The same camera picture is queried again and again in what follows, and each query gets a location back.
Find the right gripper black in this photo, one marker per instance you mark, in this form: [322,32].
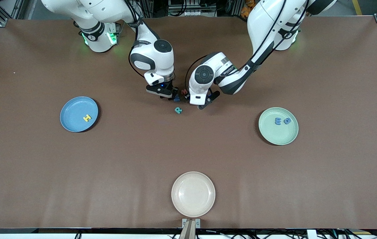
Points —
[174,90]

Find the blue foam letter a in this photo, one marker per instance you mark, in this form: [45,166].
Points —
[286,121]

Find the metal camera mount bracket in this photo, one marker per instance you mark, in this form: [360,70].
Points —
[191,227]

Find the teal foam letter R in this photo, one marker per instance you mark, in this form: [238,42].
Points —
[178,110]

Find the blue foam letter e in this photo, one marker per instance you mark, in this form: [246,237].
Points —
[276,121]

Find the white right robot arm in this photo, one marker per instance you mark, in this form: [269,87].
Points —
[156,61]

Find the beige plate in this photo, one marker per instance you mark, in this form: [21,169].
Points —
[193,194]

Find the brown table cover sheet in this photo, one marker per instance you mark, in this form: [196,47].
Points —
[108,166]

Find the green plate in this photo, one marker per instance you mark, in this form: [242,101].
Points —
[274,132]

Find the blue plate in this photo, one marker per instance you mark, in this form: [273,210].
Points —
[75,113]

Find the pile of orange packets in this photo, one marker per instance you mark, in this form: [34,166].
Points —
[247,11]

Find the yellow foam letter H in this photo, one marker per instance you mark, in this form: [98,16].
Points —
[87,118]

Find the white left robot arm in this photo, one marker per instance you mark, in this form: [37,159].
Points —
[198,88]

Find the black white electronics box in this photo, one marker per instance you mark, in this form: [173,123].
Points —
[191,11]

